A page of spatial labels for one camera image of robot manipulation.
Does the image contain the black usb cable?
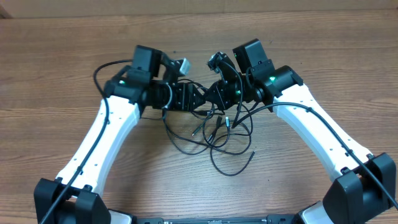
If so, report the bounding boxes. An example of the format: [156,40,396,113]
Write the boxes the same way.
[161,77,256,177]

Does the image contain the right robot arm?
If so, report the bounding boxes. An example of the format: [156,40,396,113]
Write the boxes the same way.
[206,39,397,223]

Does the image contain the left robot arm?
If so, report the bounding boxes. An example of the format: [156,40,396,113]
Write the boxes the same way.
[34,45,204,224]

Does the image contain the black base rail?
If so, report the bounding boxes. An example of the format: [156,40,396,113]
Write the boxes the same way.
[127,213,302,224]

